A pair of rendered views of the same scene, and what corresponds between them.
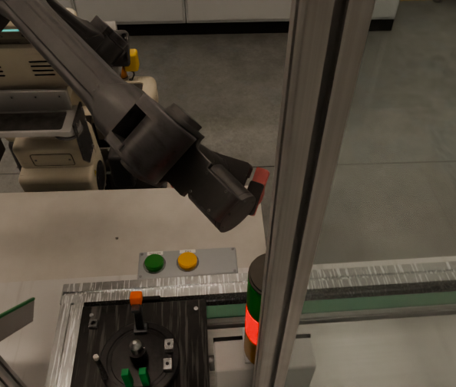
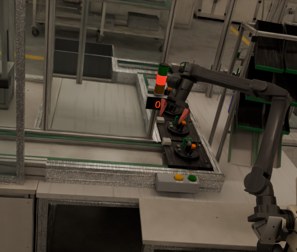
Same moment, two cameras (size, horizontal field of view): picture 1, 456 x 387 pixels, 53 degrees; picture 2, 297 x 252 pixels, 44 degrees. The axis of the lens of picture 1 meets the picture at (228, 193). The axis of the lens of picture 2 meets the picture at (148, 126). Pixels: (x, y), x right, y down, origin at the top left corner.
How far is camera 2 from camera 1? 206 cm
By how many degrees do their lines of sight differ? 105
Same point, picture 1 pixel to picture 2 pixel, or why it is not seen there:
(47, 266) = (243, 208)
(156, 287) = (188, 173)
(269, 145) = not seen: outside the picture
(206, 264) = (170, 176)
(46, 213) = not seen: hidden behind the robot
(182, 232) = (184, 217)
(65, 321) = (217, 167)
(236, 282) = (157, 171)
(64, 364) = (211, 158)
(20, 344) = (234, 184)
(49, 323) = (227, 189)
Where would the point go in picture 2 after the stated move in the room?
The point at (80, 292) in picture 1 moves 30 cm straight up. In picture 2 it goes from (217, 175) to (232, 124)
